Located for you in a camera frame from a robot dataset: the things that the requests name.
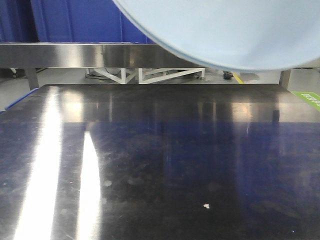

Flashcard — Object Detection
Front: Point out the stainless steel shelf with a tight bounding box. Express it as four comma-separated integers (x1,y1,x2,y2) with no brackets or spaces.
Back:
0,42,208,69

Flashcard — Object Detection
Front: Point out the blue bin far left shelf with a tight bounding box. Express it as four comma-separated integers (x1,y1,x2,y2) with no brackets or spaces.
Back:
0,0,152,44

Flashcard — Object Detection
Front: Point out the green floor sign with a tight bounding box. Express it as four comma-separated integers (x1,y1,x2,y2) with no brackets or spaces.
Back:
291,91,320,111

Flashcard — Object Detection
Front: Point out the white metal frame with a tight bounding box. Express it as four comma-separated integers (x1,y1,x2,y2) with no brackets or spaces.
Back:
85,67,206,85

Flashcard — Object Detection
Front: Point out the steel rack post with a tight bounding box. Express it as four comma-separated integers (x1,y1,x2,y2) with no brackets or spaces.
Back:
279,69,292,90

